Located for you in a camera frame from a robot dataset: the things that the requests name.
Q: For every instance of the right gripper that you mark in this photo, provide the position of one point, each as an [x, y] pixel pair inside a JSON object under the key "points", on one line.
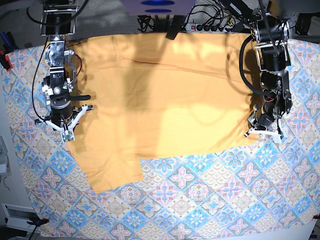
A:
{"points": [[64, 119]]}

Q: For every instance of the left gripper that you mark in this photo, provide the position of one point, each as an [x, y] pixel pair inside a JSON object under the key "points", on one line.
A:
{"points": [[262, 123]]}

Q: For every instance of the yellow T-shirt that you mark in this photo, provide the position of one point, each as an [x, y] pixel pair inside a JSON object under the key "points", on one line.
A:
{"points": [[157, 98]]}

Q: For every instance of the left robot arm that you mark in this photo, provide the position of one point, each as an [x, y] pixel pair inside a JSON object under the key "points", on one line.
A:
{"points": [[271, 36]]}

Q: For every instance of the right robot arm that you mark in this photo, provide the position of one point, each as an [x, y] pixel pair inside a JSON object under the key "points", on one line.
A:
{"points": [[57, 22]]}

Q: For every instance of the patterned blue pink tablecloth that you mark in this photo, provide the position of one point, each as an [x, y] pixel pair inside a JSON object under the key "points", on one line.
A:
{"points": [[260, 187]]}

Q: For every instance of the red black clamp upper left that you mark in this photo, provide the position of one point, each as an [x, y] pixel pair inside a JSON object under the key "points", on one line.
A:
{"points": [[5, 61]]}

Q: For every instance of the red black clamp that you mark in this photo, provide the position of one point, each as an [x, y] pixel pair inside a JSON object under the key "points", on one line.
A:
{"points": [[37, 221], [5, 61]]}

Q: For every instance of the red clamp lower right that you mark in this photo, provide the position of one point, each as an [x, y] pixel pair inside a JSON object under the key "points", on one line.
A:
{"points": [[316, 217]]}

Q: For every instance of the red black clamp lower left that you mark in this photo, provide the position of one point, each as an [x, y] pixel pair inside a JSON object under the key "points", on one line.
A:
{"points": [[37, 221]]}

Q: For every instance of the white power strip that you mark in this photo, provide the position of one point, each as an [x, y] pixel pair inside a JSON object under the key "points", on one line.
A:
{"points": [[194, 27]]}

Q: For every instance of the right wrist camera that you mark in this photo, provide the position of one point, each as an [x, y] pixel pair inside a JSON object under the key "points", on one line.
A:
{"points": [[67, 135]]}

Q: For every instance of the blue handled tool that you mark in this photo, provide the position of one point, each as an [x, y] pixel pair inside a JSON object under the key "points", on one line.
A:
{"points": [[8, 40]]}

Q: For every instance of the white rail bracket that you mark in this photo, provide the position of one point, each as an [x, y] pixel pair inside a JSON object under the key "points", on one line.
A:
{"points": [[17, 217]]}

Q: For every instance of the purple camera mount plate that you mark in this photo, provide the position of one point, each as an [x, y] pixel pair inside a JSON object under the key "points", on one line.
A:
{"points": [[158, 7]]}

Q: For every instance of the black camera post clamp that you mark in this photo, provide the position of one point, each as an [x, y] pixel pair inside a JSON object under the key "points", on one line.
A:
{"points": [[175, 26]]}

